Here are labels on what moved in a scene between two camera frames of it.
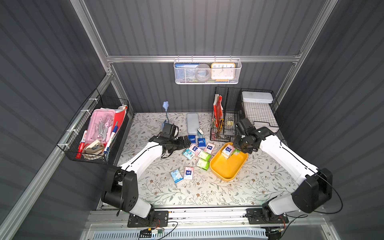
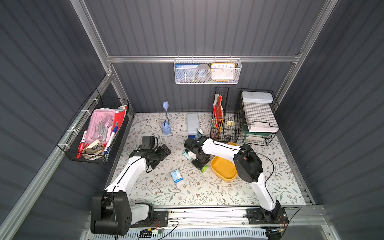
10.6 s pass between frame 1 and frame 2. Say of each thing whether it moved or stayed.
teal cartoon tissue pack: stayed
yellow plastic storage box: stayed
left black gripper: moved
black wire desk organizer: stayed
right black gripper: moved
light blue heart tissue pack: stayed
